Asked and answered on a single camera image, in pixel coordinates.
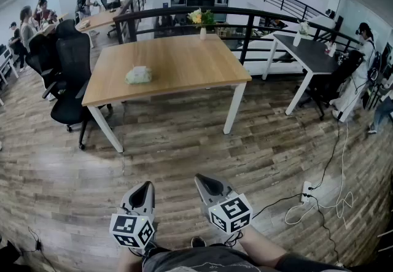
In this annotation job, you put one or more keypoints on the small pink white object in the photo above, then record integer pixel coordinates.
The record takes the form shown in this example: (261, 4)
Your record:
(331, 49)

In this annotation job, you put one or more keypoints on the wooden table white legs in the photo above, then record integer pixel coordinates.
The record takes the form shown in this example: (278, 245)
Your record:
(98, 19)
(172, 62)

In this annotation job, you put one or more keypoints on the person's right forearm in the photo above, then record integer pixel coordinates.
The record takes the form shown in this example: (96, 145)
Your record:
(264, 247)

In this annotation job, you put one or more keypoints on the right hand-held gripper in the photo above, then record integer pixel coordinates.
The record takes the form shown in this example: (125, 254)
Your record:
(231, 212)

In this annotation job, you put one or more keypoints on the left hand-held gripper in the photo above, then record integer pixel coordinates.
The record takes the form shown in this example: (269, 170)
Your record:
(127, 227)

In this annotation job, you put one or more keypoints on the small white vase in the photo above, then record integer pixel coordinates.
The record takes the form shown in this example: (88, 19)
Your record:
(297, 40)
(203, 33)

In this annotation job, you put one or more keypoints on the white desk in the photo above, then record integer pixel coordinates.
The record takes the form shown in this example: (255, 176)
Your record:
(6, 63)

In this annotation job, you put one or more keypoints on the person's dark printed shirt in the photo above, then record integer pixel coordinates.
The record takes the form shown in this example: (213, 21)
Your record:
(215, 261)

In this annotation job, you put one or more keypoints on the yellow flower bouquet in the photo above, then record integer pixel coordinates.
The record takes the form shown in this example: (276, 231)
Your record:
(199, 17)

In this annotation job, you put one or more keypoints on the white power strip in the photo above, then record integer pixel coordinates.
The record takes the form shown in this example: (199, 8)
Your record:
(306, 192)

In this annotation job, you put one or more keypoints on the white flower bouquet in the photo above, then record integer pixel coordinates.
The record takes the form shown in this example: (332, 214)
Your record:
(304, 27)

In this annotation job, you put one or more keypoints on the black bag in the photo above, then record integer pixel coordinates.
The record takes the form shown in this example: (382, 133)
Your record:
(9, 257)

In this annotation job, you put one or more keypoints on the black metal railing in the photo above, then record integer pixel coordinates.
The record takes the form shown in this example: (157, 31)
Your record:
(172, 10)

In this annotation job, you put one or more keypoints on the person's left forearm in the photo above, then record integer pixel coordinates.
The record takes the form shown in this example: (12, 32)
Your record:
(129, 260)

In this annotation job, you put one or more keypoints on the pale green tissue pack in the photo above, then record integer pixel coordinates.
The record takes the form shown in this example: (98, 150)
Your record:
(138, 75)

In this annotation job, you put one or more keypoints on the person's right black shoe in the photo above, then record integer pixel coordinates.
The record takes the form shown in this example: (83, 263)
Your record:
(198, 242)

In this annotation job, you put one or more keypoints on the black table white legs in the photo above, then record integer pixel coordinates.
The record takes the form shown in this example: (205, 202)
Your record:
(307, 52)

